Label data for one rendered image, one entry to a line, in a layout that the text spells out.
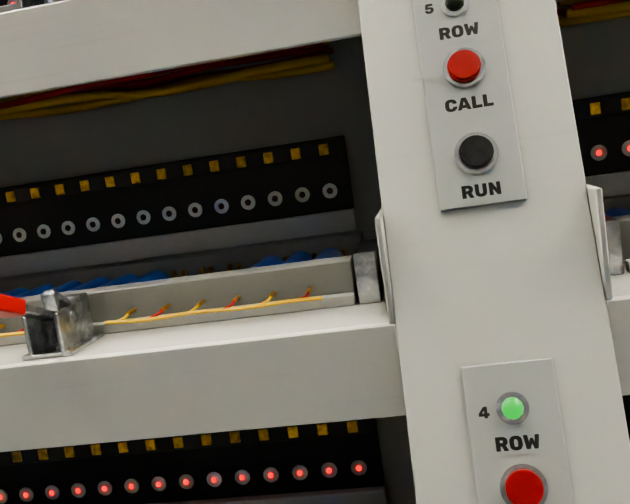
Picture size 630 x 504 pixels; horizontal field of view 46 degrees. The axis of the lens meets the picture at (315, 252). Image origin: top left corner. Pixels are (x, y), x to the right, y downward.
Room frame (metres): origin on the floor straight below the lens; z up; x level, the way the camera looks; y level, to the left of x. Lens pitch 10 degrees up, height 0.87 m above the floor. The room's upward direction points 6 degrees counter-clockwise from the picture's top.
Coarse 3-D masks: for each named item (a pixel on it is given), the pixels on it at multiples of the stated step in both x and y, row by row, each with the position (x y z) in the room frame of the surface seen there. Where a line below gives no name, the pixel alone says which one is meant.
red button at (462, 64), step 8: (456, 56) 0.33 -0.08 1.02; (464, 56) 0.33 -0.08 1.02; (472, 56) 0.33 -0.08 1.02; (448, 64) 0.33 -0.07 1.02; (456, 64) 0.33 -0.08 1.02; (464, 64) 0.33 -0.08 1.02; (472, 64) 0.33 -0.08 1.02; (480, 64) 0.33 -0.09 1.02; (448, 72) 0.33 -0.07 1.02; (456, 72) 0.33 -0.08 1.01; (464, 72) 0.33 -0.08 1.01; (472, 72) 0.33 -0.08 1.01; (456, 80) 0.33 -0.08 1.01; (464, 80) 0.33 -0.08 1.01
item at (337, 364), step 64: (64, 256) 0.55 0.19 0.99; (128, 256) 0.55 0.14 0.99; (384, 256) 0.33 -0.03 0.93; (256, 320) 0.39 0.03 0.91; (320, 320) 0.37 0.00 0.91; (384, 320) 0.35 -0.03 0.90; (0, 384) 0.38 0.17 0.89; (64, 384) 0.37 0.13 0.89; (128, 384) 0.37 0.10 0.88; (192, 384) 0.37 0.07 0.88; (256, 384) 0.36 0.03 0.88; (320, 384) 0.36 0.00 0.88; (384, 384) 0.35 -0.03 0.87; (0, 448) 0.39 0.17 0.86
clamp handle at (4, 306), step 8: (0, 296) 0.33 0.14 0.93; (8, 296) 0.34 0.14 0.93; (48, 296) 0.38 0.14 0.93; (56, 296) 0.38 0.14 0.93; (0, 304) 0.33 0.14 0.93; (8, 304) 0.34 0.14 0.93; (16, 304) 0.34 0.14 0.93; (24, 304) 0.35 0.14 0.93; (48, 304) 0.38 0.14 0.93; (56, 304) 0.38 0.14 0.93; (0, 312) 0.34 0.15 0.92; (8, 312) 0.34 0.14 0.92; (16, 312) 0.34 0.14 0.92; (24, 312) 0.35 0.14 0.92; (32, 312) 0.36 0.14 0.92; (40, 312) 0.37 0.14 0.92; (48, 312) 0.37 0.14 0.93; (48, 320) 0.39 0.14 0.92
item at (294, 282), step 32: (352, 256) 0.41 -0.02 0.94; (96, 288) 0.43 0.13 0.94; (128, 288) 0.41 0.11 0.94; (160, 288) 0.41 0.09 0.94; (192, 288) 0.41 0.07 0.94; (224, 288) 0.41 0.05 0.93; (256, 288) 0.40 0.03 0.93; (288, 288) 0.40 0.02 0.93; (320, 288) 0.40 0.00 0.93; (352, 288) 0.40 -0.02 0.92; (0, 320) 0.43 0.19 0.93; (96, 320) 0.42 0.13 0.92; (128, 320) 0.40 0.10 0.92
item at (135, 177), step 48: (288, 144) 0.51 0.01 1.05; (336, 144) 0.51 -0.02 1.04; (0, 192) 0.55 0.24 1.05; (48, 192) 0.54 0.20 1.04; (96, 192) 0.54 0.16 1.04; (144, 192) 0.54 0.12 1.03; (192, 192) 0.53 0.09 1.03; (240, 192) 0.53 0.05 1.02; (288, 192) 0.52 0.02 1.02; (48, 240) 0.56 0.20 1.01; (96, 240) 0.55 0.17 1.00
